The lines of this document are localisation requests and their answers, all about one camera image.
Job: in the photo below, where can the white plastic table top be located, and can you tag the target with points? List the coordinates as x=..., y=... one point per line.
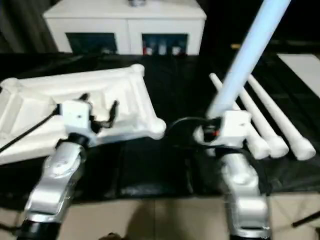
x=125, y=100

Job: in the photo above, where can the white plastic table leg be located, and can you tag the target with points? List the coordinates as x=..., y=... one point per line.
x=260, y=147
x=245, y=57
x=277, y=145
x=280, y=115

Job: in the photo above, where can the black work mat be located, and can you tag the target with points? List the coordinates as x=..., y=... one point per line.
x=175, y=90

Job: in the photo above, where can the white cabinet with openings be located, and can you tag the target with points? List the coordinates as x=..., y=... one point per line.
x=125, y=27

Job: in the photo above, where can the small tan box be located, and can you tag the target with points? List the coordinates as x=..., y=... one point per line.
x=235, y=46

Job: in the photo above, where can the flat white board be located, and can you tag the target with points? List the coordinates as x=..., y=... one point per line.
x=302, y=70

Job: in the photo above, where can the black folding stand leg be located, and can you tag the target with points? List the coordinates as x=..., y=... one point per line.
x=307, y=218

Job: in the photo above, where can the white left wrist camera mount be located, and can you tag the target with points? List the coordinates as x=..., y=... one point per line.
x=75, y=117

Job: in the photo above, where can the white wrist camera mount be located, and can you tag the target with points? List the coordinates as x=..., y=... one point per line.
x=235, y=127
x=75, y=117

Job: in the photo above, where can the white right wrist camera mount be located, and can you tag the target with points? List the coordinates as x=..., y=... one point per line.
x=235, y=127

